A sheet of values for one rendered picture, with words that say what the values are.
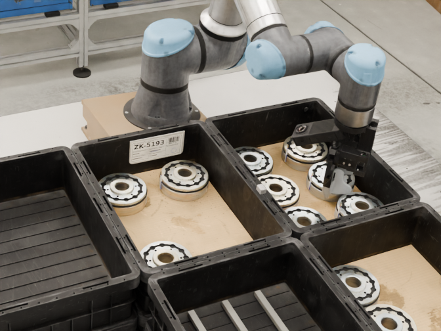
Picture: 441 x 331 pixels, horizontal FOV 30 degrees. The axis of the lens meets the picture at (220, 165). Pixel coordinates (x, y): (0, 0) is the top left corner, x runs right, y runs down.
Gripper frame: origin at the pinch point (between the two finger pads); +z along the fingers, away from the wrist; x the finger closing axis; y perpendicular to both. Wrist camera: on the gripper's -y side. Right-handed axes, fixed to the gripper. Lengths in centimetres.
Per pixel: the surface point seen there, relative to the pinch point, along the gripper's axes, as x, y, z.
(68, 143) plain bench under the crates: 7, -65, 16
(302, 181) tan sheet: 2.3, -5.5, 2.5
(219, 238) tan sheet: -23.0, -16.4, -0.2
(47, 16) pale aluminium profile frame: 126, -138, 69
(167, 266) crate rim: -43.3, -19.7, -12.5
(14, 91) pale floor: 109, -147, 98
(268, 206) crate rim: -20.0, -8.3, -9.7
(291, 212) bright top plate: -12.1, -4.7, -1.9
